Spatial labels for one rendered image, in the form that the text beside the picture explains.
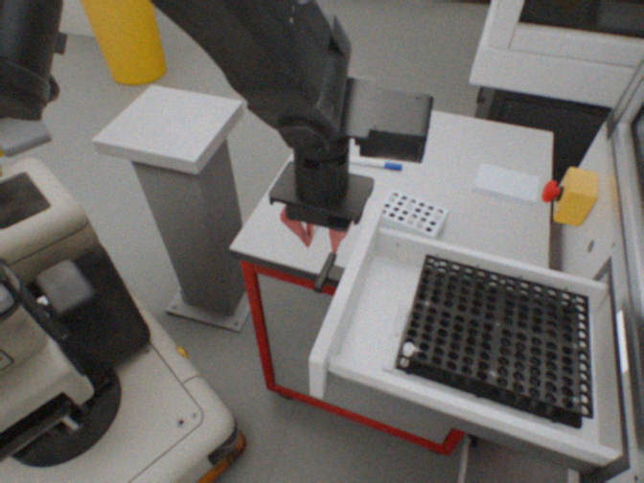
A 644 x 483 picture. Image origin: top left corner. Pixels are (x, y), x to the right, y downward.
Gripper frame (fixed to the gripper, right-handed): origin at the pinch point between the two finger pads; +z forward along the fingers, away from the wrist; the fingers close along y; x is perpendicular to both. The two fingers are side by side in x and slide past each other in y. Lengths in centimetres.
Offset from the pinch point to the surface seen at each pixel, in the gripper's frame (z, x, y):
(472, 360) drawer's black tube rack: 10.0, -4.0, 20.9
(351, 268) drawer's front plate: 7.0, 2.6, 3.2
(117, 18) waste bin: 59, 168, -179
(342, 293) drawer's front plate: 6.9, -1.8, 3.4
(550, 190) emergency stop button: 11.6, 34.0, 29.7
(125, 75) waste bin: 92, 166, -187
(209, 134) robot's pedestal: 23, 45, -46
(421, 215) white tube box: 20.4, 30.1, 9.6
